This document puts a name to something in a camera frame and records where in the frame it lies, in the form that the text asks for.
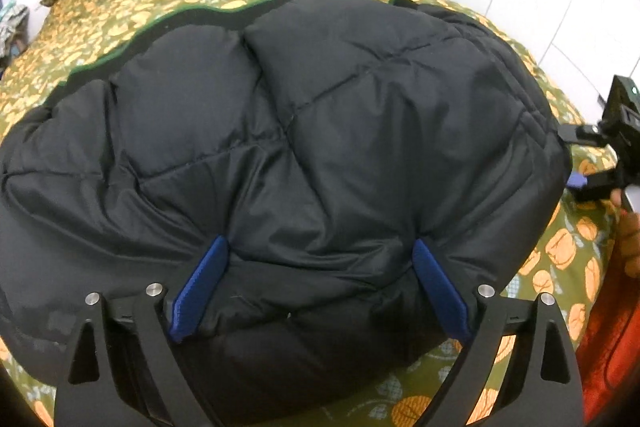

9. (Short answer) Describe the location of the black puffer jacket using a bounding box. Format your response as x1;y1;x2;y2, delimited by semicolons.
1;0;572;425

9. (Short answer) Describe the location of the pile of folded clothes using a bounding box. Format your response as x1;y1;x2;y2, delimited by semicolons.
0;0;29;70

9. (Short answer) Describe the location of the person right hand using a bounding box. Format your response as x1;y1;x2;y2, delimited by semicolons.
611;189;640;279

